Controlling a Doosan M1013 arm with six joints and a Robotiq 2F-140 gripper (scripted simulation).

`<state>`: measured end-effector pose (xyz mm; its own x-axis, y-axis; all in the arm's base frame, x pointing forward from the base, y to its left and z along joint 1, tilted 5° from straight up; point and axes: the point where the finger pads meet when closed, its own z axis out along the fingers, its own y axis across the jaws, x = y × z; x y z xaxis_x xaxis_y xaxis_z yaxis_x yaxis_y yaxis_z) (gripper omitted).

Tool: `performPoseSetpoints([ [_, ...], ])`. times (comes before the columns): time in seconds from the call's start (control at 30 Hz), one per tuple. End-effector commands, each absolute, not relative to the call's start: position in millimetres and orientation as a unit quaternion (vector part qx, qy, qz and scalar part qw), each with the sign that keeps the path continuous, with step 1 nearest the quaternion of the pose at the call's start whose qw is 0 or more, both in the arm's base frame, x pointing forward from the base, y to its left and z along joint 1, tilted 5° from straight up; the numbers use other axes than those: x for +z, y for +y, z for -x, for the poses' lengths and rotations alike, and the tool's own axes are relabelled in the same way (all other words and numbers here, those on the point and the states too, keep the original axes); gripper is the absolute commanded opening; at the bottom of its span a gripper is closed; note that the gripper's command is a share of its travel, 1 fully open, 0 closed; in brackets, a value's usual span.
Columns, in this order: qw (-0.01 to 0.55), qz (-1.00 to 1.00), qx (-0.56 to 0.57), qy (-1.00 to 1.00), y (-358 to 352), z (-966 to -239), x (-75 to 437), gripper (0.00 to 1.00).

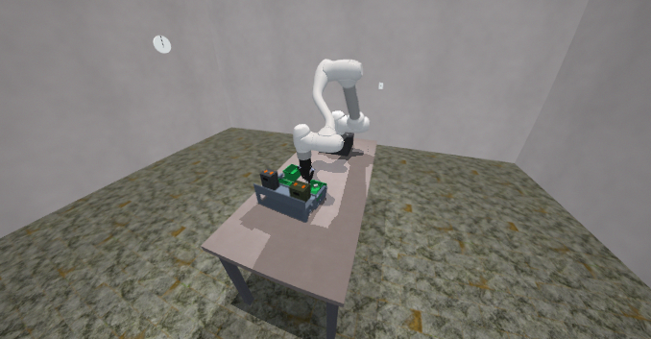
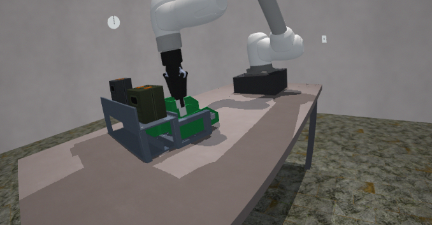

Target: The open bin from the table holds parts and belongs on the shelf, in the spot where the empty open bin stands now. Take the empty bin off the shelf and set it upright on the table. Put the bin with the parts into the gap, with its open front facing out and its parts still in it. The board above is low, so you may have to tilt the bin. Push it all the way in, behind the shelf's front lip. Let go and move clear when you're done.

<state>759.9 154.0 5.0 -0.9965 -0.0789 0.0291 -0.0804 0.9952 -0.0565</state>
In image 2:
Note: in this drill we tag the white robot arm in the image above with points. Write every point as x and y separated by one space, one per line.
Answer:
168 17

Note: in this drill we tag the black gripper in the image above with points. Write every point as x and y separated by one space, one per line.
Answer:
176 77

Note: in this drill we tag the green bin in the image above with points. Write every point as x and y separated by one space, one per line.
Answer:
171 104
195 126
158 130

